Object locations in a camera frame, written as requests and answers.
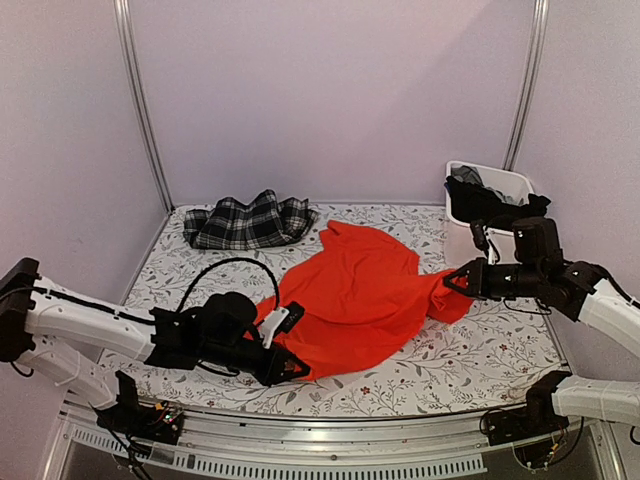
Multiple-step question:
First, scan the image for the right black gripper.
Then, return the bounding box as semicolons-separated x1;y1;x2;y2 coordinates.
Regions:
444;256;545;302

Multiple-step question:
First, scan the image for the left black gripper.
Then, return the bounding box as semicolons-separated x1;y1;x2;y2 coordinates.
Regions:
200;339;310;389

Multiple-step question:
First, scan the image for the red orange garment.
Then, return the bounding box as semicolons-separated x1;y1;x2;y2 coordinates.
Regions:
275;220;473;381

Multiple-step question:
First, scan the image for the black white plaid skirt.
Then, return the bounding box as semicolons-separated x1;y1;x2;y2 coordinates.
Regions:
183;189;319;250

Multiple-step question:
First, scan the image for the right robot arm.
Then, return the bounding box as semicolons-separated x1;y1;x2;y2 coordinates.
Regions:
444;217;639;436

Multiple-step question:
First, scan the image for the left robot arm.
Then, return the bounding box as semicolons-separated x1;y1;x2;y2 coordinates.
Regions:
1;258;311;434

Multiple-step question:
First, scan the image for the white plastic laundry bin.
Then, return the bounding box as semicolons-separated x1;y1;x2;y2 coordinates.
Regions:
443;159;534;269

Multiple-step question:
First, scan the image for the black garment in bin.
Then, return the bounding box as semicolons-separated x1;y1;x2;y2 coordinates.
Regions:
445;176;551;230

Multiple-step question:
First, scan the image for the floral patterned table mat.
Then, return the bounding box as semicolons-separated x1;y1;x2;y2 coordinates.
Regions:
101;208;567;418

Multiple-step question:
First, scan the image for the grey garment in bin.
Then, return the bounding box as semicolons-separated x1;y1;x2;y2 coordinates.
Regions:
451;165;484;186

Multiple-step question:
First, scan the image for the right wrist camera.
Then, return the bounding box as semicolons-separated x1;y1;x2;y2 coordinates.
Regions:
469;220;501;265

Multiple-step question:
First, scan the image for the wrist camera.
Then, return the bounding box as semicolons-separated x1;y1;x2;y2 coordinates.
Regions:
469;220;501;265
258;302;305;348

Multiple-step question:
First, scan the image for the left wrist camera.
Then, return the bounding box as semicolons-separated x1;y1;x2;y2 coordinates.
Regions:
258;302;305;348

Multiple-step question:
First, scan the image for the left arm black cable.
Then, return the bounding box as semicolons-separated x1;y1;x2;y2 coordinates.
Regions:
177;257;280;314

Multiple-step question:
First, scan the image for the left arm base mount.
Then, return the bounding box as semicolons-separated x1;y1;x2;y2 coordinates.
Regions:
96;371;184;445

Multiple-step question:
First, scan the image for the right aluminium frame post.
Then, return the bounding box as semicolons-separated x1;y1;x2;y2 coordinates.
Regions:
502;0;549;171

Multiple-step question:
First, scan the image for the aluminium frame post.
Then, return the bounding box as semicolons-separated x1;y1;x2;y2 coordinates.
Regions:
502;0;549;171
113;0;175;214

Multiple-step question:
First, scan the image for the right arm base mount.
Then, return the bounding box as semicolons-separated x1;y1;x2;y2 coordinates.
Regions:
479;370;571;446

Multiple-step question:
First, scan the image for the aluminium front rail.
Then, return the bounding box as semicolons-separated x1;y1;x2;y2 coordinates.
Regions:
43;395;637;479

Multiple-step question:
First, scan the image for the left aluminium frame post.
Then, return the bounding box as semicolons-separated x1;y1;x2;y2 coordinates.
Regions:
113;0;175;214

